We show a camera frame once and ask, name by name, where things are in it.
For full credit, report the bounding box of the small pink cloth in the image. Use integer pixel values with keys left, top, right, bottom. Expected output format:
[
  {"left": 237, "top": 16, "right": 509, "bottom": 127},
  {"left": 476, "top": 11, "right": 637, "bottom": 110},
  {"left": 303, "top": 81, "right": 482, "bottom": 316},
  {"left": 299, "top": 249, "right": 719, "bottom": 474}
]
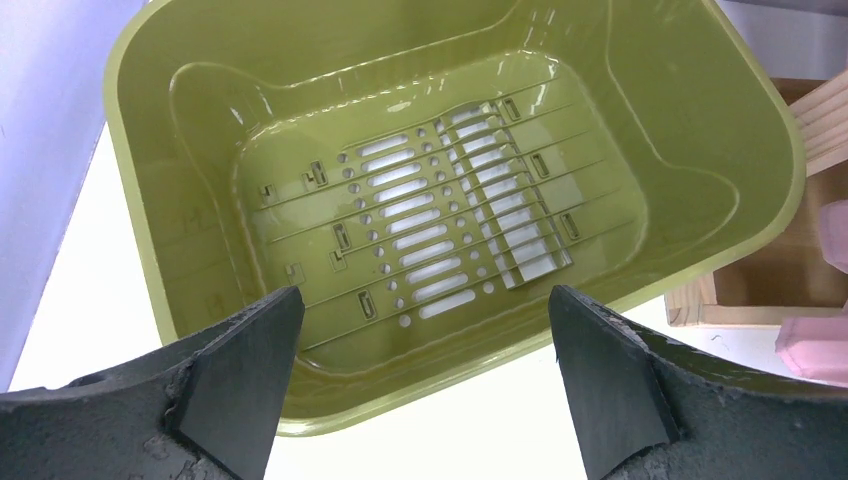
[{"left": 775, "top": 200, "right": 847, "bottom": 387}]

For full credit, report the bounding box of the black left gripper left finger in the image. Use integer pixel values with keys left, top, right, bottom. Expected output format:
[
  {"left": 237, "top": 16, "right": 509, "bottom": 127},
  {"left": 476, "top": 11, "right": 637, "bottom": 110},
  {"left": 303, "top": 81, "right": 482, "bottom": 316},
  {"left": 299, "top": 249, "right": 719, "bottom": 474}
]
[{"left": 1, "top": 287, "right": 305, "bottom": 479}]

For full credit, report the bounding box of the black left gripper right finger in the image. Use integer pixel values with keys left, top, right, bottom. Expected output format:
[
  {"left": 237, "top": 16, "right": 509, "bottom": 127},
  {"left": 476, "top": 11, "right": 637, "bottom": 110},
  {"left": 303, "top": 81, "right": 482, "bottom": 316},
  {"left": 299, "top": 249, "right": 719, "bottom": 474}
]
[{"left": 548, "top": 286, "right": 847, "bottom": 479}]

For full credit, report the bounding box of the olive green plastic basket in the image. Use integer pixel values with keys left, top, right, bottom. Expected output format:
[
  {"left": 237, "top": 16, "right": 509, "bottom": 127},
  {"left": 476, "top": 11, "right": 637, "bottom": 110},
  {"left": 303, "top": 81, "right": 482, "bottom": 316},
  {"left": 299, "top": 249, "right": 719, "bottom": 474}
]
[{"left": 104, "top": 0, "right": 806, "bottom": 436}]

